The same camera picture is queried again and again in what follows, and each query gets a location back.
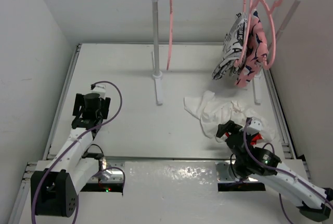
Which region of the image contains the white t shirt red print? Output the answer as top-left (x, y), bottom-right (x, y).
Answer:
top-left (184, 91), bottom-right (279, 142)

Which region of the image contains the pink plastic hanger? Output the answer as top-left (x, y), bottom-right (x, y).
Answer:
top-left (166, 0), bottom-right (173, 71)

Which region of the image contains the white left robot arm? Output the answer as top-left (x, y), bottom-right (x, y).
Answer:
top-left (31, 90), bottom-right (111, 217)

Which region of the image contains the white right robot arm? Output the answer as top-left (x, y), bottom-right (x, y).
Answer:
top-left (216, 118), bottom-right (332, 222)

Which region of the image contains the pink navy patterned shirt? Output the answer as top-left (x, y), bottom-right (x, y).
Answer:
top-left (236, 9), bottom-right (268, 88)

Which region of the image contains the black white newsprint shirt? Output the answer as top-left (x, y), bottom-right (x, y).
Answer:
top-left (212, 12), bottom-right (247, 80)

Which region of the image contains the empty pink hanger right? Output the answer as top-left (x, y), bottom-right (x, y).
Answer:
top-left (258, 0), bottom-right (283, 70)

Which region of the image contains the pink hanger with newsprint shirt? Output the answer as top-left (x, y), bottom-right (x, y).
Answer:
top-left (234, 0), bottom-right (253, 68)

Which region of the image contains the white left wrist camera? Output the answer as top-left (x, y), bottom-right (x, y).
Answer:
top-left (91, 83), bottom-right (106, 99)

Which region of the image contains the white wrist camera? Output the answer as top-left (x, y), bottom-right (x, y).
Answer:
top-left (91, 83), bottom-right (106, 99)
top-left (246, 118), bottom-right (263, 135)

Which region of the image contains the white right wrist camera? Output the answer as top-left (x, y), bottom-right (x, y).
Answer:
top-left (246, 118), bottom-right (263, 135)

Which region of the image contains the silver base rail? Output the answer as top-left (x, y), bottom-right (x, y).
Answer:
top-left (85, 157), bottom-right (266, 184)

